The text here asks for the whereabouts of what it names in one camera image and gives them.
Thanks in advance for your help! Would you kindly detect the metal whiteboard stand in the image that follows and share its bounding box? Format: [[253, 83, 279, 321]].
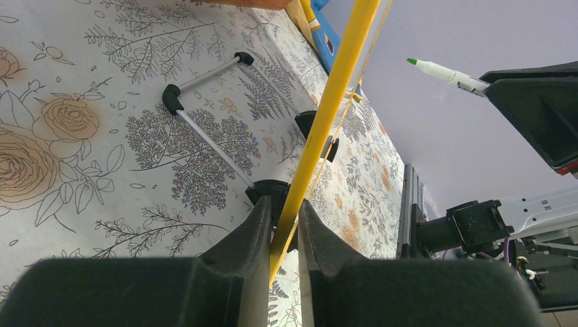
[[162, 51, 339, 253]]

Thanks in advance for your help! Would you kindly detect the orange wooden compartment tray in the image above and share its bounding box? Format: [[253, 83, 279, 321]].
[[202, 0, 291, 10]]

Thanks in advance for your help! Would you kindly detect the floral table mat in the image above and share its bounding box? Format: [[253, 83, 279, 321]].
[[0, 0, 405, 327]]

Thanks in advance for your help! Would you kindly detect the blue yellow cartoon bag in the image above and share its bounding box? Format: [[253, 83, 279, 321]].
[[285, 0, 341, 74]]

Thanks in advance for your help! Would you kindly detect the yellow framed whiteboard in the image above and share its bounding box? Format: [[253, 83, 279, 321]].
[[269, 1, 393, 286]]

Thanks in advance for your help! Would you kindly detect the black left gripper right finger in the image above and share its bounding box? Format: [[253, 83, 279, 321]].
[[298, 200, 544, 326]]

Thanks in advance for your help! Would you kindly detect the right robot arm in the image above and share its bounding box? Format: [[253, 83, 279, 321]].
[[399, 59, 577, 312]]

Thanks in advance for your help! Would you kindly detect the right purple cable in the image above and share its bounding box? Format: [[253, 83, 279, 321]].
[[440, 236, 513, 267]]

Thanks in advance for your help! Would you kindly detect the green white marker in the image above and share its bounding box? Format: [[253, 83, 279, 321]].
[[406, 58, 490, 97]]

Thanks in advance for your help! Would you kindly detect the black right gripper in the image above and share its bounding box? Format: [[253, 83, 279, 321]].
[[481, 61, 578, 179]]

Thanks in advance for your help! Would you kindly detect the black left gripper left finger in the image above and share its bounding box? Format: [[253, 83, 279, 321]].
[[1, 197, 272, 326]]

